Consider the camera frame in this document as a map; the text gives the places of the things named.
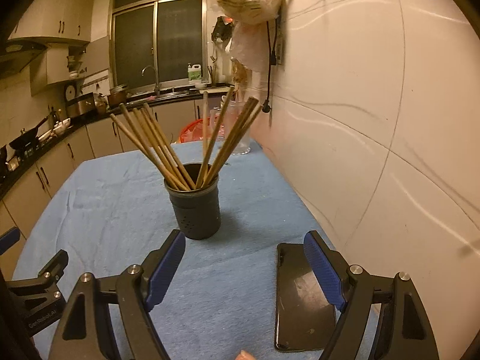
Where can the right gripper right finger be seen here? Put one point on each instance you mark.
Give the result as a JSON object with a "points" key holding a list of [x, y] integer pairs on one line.
{"points": [[403, 328]]}

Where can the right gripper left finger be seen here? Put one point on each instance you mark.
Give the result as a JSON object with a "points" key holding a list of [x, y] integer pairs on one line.
{"points": [[85, 330]]}

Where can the black chopstick holder cup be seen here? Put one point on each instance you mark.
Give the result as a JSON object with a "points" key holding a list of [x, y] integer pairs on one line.
{"points": [[197, 213]]}

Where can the wooden chopstick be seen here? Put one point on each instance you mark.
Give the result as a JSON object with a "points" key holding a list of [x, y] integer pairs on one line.
{"points": [[205, 114], [238, 133], [250, 103], [171, 152], [124, 112], [214, 138], [160, 149], [133, 134]]}

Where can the upper kitchen cabinets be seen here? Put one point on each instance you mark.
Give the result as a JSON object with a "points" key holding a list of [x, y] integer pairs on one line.
{"points": [[63, 30]]}

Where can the kitchen window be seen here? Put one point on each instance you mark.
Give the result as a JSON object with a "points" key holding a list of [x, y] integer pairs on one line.
{"points": [[168, 34]]}

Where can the person's right hand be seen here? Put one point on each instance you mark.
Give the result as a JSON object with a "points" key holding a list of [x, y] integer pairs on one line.
{"points": [[244, 355]]}

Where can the black smartphone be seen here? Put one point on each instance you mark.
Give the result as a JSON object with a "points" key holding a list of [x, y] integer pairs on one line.
{"points": [[304, 320]]}

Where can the black frying pan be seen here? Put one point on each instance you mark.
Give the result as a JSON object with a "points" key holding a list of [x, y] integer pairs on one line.
{"points": [[27, 137]]}

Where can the blue towel table cover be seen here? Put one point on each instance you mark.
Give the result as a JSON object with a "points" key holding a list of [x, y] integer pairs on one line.
{"points": [[112, 211]]}

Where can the red plastic basin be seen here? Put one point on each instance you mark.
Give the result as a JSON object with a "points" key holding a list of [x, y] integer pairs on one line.
{"points": [[192, 132]]}

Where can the stainless steel pot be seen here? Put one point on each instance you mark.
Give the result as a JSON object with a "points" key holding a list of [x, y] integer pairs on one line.
{"points": [[117, 95]]}

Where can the sink faucet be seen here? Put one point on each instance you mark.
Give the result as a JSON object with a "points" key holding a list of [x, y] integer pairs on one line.
{"points": [[151, 73]]}

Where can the range hood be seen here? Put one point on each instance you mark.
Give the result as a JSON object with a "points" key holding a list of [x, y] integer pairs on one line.
{"points": [[17, 54]]}

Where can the green detergent jug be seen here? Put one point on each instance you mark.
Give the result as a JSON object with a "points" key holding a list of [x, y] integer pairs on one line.
{"points": [[194, 72]]}

